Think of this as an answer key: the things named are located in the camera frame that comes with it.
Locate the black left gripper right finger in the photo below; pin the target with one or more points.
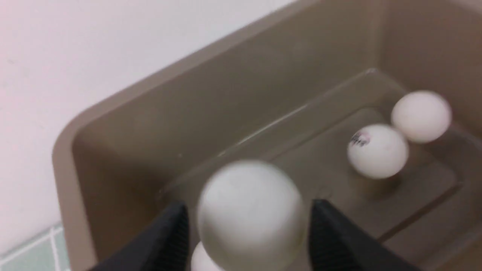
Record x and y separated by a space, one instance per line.
337 244

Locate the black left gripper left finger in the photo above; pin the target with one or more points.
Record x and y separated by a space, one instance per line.
163 246

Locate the white ball with dark mark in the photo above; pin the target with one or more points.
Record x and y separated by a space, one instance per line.
201 261

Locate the plain white ping-pong ball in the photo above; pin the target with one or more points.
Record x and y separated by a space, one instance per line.
251 217

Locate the white ball with logo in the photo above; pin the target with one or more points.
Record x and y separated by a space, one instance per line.
378 151

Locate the green checkered tablecloth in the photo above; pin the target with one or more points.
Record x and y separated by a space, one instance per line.
46 251

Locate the olive plastic storage bin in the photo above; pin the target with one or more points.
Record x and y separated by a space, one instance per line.
291 89

